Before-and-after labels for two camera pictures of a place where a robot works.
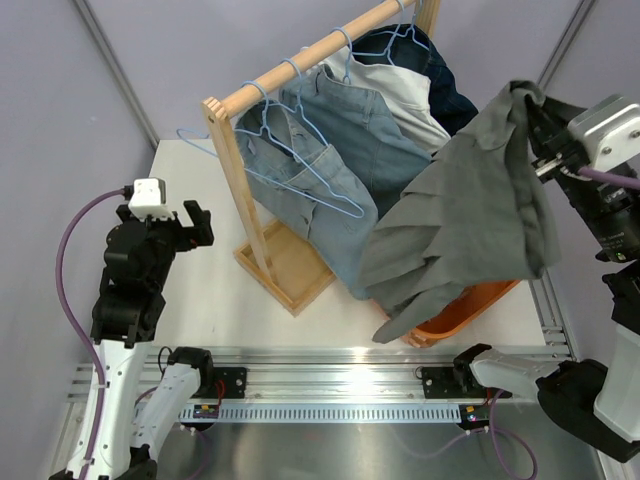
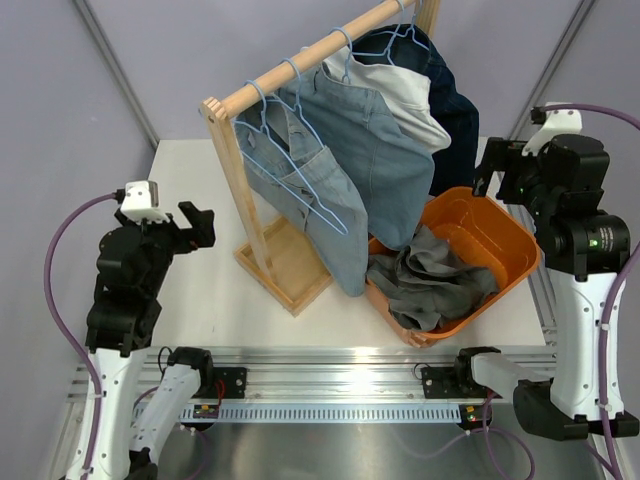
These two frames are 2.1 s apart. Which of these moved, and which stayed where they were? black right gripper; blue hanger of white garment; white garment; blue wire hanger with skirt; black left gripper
Moved: blue wire hanger with skirt; black right gripper
Stayed: black left gripper; white garment; blue hanger of white garment
